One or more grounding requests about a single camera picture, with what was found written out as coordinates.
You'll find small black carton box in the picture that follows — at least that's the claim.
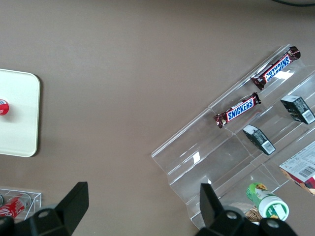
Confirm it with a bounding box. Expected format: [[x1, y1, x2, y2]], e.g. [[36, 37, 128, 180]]
[[280, 95, 315, 125], [242, 124, 277, 156]]

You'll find red cola can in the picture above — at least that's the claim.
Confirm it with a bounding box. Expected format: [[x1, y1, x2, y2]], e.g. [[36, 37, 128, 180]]
[[0, 194, 32, 219]]

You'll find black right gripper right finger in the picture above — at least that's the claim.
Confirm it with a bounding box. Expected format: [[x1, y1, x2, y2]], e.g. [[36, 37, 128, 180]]
[[195, 183, 253, 236]]

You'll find Snickers chocolate bar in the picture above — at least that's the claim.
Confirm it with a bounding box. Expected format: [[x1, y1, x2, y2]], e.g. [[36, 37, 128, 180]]
[[250, 46, 302, 91], [213, 92, 262, 129]]

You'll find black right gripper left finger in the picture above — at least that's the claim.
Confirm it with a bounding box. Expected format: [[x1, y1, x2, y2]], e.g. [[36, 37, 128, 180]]
[[13, 181, 89, 236]]

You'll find clear acrylic display stand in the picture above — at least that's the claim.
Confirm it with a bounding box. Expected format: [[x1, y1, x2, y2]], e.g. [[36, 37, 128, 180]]
[[151, 44, 315, 231]]

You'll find red soda can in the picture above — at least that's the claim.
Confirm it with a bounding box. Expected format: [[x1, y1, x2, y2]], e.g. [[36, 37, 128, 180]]
[[0, 98, 12, 117]]

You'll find red white snack box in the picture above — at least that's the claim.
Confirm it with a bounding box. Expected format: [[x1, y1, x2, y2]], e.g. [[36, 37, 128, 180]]
[[279, 141, 315, 196]]

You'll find clear acrylic box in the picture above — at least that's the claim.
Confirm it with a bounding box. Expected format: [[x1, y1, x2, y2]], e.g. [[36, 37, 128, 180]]
[[0, 188, 42, 221]]

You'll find white rectangular tray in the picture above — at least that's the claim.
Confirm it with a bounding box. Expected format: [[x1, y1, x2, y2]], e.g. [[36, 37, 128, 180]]
[[0, 68, 41, 158]]

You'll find green white plastic bottle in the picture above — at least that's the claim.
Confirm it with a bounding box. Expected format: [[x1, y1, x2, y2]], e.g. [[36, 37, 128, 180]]
[[246, 181, 290, 222]]

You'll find brown woven snack pack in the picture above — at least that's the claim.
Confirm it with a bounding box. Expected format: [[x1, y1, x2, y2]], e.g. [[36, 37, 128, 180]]
[[243, 205, 263, 226]]

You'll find black cable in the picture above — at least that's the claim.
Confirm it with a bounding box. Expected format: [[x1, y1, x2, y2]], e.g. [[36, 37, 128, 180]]
[[270, 0, 315, 7]]

